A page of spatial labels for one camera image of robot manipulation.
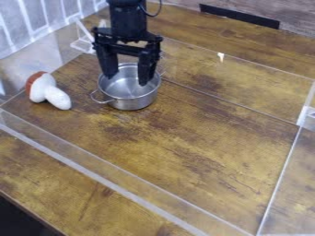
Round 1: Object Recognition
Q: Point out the small steel pot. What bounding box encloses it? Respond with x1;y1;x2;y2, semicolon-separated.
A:
89;63;161;111

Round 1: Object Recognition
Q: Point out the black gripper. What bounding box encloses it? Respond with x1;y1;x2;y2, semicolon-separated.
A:
92;27;162;86

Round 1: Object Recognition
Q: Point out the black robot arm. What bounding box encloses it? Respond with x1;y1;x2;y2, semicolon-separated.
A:
92;0;162;86

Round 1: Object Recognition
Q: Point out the black strip on table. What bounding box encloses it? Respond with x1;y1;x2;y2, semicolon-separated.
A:
198;4;280;30

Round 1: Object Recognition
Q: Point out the plush mushroom toy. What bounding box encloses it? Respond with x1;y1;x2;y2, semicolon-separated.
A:
25;71;70;111

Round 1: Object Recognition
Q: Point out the clear acrylic triangle bracket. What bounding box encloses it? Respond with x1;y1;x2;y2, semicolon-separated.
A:
70;20;96;54

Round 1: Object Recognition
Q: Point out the clear acrylic barrier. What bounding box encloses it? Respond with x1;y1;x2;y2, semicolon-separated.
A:
0;18;315;236

